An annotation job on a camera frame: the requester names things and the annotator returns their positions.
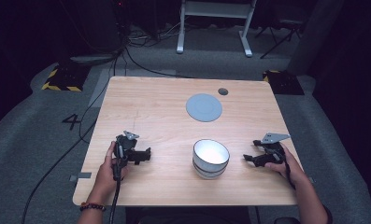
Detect grey tape strip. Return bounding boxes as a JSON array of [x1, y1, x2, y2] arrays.
[[68, 171, 93, 183]]

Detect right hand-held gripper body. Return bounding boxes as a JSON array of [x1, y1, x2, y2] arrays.
[[260, 132, 292, 166]]

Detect grey curtain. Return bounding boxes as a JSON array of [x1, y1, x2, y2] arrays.
[[286, 0, 345, 77]]

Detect person's right hand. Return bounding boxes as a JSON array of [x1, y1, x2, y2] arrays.
[[264, 143, 309, 188]]

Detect black tripod stand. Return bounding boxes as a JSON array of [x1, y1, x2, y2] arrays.
[[253, 17, 303, 60]]

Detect black yellow striped stand base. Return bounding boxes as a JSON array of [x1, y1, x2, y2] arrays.
[[262, 69, 306, 96], [41, 63, 92, 93]]

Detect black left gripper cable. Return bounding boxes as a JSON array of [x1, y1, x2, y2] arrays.
[[108, 160, 122, 224]]

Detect round grey plate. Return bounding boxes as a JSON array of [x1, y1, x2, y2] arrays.
[[185, 92, 223, 123]]

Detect dark beaded bracelet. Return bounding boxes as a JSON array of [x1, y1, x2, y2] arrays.
[[79, 202, 107, 213]]

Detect white bowl with dark rim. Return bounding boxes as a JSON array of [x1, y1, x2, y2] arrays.
[[192, 138, 231, 175], [193, 163, 230, 181]]

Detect black floor cable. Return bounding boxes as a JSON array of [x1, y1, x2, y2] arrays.
[[20, 46, 193, 224]]

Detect person's left hand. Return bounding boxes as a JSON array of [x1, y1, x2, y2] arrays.
[[89, 141, 129, 205]]

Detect white metal desk frame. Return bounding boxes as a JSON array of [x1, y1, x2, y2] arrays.
[[176, 0, 258, 59]]

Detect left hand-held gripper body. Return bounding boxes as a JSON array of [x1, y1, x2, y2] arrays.
[[112, 130, 144, 182]]

